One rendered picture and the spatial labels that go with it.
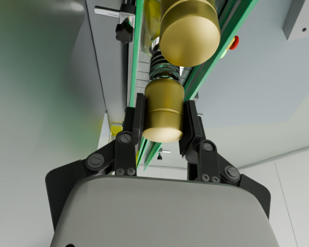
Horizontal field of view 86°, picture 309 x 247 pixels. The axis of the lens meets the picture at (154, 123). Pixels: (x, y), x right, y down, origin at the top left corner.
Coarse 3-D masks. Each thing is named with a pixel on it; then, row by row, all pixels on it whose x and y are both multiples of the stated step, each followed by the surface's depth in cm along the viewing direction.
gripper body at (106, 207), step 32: (96, 192) 7; (128, 192) 8; (160, 192) 8; (192, 192) 8; (224, 192) 8; (64, 224) 7; (96, 224) 7; (128, 224) 7; (160, 224) 7; (192, 224) 7; (224, 224) 7; (256, 224) 8
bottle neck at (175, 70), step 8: (152, 48) 17; (152, 56) 16; (160, 56) 15; (152, 64) 15; (160, 64) 15; (168, 64) 14; (152, 72) 15; (160, 72) 14; (168, 72) 14; (176, 72) 15; (152, 80) 15; (176, 80) 15
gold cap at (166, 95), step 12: (156, 84) 13; (168, 84) 13; (180, 84) 14; (156, 96) 13; (168, 96) 13; (180, 96) 13; (156, 108) 12; (168, 108) 12; (180, 108) 13; (144, 120) 13; (156, 120) 12; (168, 120) 12; (180, 120) 12; (144, 132) 13; (156, 132) 12; (168, 132) 12; (180, 132) 12
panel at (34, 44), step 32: (0, 0) 11; (32, 0) 14; (64, 0) 19; (0, 32) 11; (32, 32) 14; (64, 32) 20; (0, 64) 12; (32, 64) 15; (64, 64) 21; (0, 96) 12; (32, 96) 15; (0, 128) 12; (32, 128) 16; (0, 160) 13; (0, 192) 13; (0, 224) 13
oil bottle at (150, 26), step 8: (144, 0) 17; (152, 0) 16; (144, 8) 16; (152, 8) 16; (144, 16) 16; (152, 16) 16; (160, 16) 16; (144, 24) 16; (152, 24) 16; (144, 32) 17; (152, 32) 16; (144, 40) 18; (152, 40) 17; (144, 48) 18
